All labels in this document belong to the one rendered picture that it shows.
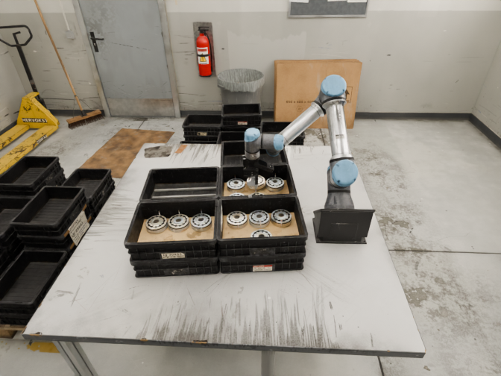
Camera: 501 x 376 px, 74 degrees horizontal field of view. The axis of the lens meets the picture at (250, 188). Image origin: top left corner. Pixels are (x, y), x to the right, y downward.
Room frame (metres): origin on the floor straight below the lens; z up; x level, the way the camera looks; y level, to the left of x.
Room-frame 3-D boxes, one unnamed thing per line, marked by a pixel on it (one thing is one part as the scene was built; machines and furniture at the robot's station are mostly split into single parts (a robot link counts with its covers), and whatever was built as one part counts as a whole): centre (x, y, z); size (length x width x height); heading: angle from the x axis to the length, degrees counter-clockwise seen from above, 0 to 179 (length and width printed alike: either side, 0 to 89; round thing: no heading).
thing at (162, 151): (2.20, 0.70, 0.71); 0.22 x 0.19 x 0.01; 86
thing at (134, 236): (1.16, 0.36, 0.87); 0.40 x 0.30 x 0.11; 92
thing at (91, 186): (2.12, 1.30, 0.31); 0.40 x 0.30 x 0.34; 176
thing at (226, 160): (1.78, -0.02, 0.87); 0.40 x 0.30 x 0.11; 92
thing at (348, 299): (1.49, 0.09, 0.35); 1.60 x 1.60 x 0.70; 86
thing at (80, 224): (1.70, 1.17, 0.41); 0.31 x 0.02 x 0.16; 176
